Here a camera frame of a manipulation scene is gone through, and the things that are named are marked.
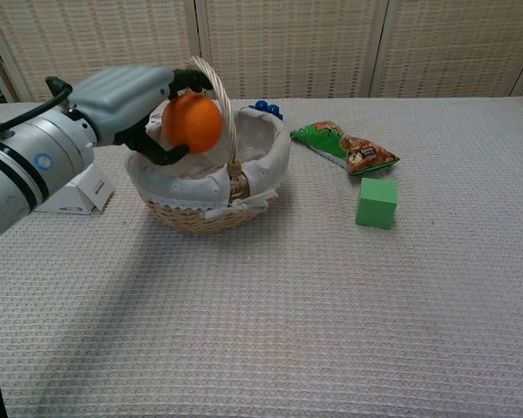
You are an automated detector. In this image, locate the wicker basket with cloth liner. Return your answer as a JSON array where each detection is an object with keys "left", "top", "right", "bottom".
[{"left": 125, "top": 55, "right": 292, "bottom": 235}]

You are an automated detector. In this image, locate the green snack bag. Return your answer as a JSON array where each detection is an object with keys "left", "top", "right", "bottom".
[{"left": 289, "top": 120, "right": 400, "bottom": 177}]

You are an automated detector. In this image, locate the grey waffle tablecloth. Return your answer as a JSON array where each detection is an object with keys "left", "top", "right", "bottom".
[{"left": 0, "top": 94, "right": 523, "bottom": 418}]

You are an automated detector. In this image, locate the green cube block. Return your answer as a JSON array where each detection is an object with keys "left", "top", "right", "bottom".
[{"left": 355, "top": 177, "right": 398, "bottom": 229}]

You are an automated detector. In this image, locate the woven folding screen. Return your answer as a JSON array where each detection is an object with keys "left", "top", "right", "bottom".
[{"left": 0, "top": 0, "right": 523, "bottom": 104}]

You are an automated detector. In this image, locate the blue toy brick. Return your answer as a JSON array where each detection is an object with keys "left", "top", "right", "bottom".
[{"left": 248, "top": 99, "right": 285, "bottom": 121}]

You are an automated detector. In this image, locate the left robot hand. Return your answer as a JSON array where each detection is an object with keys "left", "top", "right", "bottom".
[{"left": 67, "top": 64, "right": 215, "bottom": 167}]

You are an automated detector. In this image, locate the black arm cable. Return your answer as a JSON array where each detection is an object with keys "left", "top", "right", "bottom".
[{"left": 0, "top": 76, "right": 74, "bottom": 418}]

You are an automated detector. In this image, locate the orange fruit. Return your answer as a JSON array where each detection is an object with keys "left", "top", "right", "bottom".
[{"left": 162, "top": 93, "right": 224, "bottom": 154}]

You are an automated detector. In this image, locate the white cardboard box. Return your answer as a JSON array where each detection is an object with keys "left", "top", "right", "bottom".
[{"left": 33, "top": 161, "right": 115, "bottom": 216}]

